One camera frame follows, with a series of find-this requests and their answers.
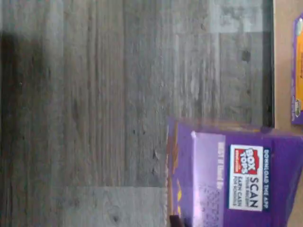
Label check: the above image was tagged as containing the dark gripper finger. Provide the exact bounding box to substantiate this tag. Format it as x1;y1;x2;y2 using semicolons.
169;214;185;227

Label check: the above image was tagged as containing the purple Annie's chocolate grahams box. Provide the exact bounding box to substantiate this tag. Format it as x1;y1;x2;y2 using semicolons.
165;115;303;227

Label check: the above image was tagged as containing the purple Annie's honey grahams box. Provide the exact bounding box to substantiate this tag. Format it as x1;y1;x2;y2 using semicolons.
290;13;303;126

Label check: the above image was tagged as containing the brown wooden shelf board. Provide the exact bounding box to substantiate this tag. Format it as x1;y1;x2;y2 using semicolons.
261;0;303;133

